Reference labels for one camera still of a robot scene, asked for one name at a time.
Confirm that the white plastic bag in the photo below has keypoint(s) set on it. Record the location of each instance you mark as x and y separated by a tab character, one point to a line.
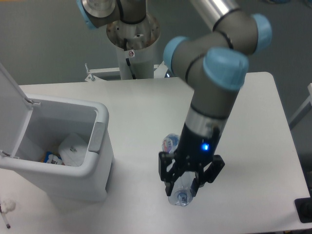
73	150

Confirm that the black clamp at table edge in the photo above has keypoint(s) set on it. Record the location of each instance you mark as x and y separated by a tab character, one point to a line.
304	209

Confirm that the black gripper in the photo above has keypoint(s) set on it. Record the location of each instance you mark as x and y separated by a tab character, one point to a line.
195	153

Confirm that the blue yellow snack wrapper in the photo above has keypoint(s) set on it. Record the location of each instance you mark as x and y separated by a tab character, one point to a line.
52	158

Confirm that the white frame at right edge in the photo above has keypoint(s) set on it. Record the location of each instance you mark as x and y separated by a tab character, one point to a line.
302	110

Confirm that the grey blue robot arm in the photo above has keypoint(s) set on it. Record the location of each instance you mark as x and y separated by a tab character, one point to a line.
214	65

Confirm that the clear plastic water bottle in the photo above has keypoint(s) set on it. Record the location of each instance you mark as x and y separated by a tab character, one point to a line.
182	193

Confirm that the white pen with black tip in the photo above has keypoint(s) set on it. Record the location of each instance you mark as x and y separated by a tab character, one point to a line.
3	215

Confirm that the white trash can lid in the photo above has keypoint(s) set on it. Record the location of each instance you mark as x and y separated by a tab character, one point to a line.
15	113

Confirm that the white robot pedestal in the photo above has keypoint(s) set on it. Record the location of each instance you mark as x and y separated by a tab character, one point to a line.
135	46

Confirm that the white trash can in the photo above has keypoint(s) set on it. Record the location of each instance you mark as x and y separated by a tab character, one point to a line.
52	120

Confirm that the white crumpled tissue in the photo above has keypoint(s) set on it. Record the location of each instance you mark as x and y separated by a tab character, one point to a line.
7	206

